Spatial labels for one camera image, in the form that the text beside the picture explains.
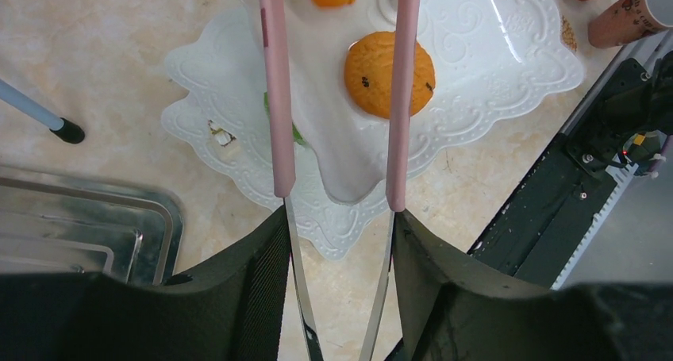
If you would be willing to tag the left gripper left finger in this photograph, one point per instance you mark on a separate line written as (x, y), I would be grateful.
(228, 307)

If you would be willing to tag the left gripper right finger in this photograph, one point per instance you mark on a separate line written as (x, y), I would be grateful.
(454, 307)

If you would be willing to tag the orange round pastry toy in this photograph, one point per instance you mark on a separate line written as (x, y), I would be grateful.
(368, 75)

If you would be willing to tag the pink metal tongs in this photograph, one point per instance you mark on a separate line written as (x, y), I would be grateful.
(273, 25)

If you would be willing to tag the metal baking tray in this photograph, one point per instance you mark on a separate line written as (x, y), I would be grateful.
(59, 223)

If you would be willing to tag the white three-tier serving stand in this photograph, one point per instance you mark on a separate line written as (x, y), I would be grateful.
(478, 62)

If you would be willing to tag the light blue tripod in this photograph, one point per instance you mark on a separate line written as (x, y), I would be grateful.
(66, 130)

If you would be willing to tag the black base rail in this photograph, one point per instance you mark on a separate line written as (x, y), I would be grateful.
(619, 131)

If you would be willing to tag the white mug red handle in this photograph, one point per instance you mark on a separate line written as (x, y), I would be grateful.
(629, 20)

